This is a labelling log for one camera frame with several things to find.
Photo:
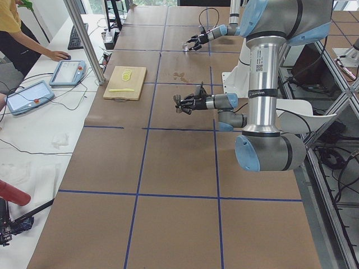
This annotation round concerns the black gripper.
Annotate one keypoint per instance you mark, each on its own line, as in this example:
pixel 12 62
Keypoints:
pixel 204 37
pixel 199 103

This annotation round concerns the steel jigger measuring cup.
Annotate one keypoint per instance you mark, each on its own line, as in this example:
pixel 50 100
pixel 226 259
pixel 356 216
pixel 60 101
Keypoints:
pixel 177 100

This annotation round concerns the clear glass cup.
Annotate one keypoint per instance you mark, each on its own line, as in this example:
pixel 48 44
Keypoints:
pixel 185 47

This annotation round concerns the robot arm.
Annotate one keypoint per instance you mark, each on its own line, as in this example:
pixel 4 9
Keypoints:
pixel 266 27
pixel 232 29

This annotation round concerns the yellow plastic knife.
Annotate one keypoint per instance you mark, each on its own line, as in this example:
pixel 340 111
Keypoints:
pixel 121 90

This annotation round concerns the bamboo cutting board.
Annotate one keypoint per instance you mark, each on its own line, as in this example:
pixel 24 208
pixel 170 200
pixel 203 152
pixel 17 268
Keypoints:
pixel 135 82

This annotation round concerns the far blue teach pendant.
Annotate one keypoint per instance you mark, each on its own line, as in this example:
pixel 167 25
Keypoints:
pixel 68 73

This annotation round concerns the blue teach pendant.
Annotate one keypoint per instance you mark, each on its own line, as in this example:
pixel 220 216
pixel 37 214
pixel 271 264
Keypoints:
pixel 68 73
pixel 29 98

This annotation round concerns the black keyboard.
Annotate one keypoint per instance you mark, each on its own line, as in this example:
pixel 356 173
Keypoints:
pixel 74 41

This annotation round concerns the crumpled white tissue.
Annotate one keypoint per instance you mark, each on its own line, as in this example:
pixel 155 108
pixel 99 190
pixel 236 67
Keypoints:
pixel 60 140

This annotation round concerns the near blue teach pendant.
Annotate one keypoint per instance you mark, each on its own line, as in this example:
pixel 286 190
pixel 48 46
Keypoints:
pixel 29 98

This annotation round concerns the person in yellow shirt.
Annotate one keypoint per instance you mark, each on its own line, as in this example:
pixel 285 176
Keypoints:
pixel 18 43

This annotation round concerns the red cylinder bottle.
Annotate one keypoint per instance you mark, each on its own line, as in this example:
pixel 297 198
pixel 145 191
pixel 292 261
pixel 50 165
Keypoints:
pixel 14 195

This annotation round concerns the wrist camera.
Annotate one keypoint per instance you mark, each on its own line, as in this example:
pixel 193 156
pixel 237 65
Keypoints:
pixel 203 31
pixel 200 92

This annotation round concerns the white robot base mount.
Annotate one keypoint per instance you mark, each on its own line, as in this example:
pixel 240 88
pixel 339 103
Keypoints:
pixel 242 79

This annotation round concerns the aluminium frame post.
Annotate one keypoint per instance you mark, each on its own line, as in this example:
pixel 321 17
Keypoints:
pixel 76 18

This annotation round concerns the black camera rig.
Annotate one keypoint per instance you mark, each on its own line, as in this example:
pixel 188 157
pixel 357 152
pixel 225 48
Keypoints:
pixel 21 224

